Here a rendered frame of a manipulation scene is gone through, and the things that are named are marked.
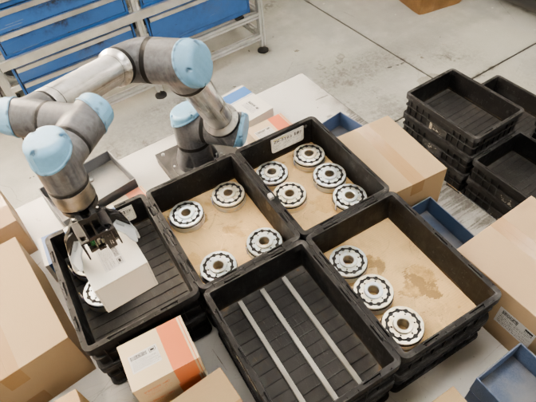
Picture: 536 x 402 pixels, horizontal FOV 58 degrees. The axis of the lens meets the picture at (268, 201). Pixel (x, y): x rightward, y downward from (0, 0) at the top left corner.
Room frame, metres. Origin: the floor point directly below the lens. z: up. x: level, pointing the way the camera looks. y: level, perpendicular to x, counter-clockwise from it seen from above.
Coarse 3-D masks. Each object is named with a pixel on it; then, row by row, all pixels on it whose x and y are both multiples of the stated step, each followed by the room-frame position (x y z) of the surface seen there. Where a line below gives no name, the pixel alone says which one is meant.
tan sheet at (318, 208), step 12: (288, 156) 1.16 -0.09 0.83; (288, 168) 1.11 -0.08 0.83; (300, 180) 1.05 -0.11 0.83; (312, 180) 1.04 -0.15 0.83; (348, 180) 1.02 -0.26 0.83; (312, 192) 0.99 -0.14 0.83; (312, 204) 0.94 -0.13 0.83; (324, 204) 0.94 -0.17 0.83; (300, 216) 0.90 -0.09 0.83; (312, 216) 0.90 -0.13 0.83; (324, 216) 0.89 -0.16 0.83
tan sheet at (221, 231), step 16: (208, 192) 1.04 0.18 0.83; (208, 208) 0.98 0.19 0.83; (256, 208) 0.95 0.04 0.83; (208, 224) 0.91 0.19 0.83; (224, 224) 0.91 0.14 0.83; (240, 224) 0.90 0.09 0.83; (256, 224) 0.89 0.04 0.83; (192, 240) 0.86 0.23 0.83; (208, 240) 0.86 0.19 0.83; (224, 240) 0.85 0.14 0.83; (240, 240) 0.84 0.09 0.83; (192, 256) 0.81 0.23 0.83; (240, 256) 0.79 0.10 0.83
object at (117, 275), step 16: (112, 208) 0.75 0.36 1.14; (128, 240) 0.65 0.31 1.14; (96, 256) 0.62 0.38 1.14; (112, 256) 0.61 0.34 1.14; (128, 256) 0.61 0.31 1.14; (96, 272) 0.58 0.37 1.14; (112, 272) 0.57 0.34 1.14; (128, 272) 0.57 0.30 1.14; (144, 272) 0.58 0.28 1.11; (96, 288) 0.54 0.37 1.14; (112, 288) 0.55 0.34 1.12; (128, 288) 0.56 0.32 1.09; (144, 288) 0.57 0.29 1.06; (112, 304) 0.54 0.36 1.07
